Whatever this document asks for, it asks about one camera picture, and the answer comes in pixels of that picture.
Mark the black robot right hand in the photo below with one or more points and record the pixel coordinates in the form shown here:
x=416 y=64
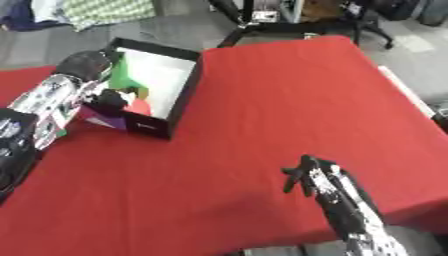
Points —
x=312 y=173

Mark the green block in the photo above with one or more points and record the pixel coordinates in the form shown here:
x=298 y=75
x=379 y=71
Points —
x=123 y=75

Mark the dark blue cloth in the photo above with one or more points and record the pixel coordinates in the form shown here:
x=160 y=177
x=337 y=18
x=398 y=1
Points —
x=20 y=18

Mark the dark bag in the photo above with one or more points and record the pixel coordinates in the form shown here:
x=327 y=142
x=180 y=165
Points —
x=408 y=10

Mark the yellow block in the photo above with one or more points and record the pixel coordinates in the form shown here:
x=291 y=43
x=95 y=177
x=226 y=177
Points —
x=143 y=93

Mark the red block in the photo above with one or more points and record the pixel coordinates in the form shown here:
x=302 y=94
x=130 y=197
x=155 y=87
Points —
x=141 y=107

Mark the green white checked cloth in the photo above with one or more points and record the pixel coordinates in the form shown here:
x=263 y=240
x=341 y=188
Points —
x=108 y=11

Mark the purple block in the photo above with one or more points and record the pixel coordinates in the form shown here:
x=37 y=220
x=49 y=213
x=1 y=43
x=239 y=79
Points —
x=105 y=122

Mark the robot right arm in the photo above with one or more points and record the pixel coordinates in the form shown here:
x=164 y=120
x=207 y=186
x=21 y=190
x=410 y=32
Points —
x=361 y=226

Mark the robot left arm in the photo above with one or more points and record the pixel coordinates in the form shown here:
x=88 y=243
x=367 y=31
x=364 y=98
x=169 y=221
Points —
x=46 y=100

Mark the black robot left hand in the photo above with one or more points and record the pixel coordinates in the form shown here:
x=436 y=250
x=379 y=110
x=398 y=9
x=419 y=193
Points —
x=84 y=64

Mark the black stand frame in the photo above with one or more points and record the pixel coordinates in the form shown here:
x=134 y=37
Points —
x=274 y=28

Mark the black box white inside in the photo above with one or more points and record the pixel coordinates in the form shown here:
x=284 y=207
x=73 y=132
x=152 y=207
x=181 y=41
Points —
x=169 y=73

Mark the white board strip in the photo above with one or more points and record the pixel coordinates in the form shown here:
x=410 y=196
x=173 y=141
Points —
x=405 y=90

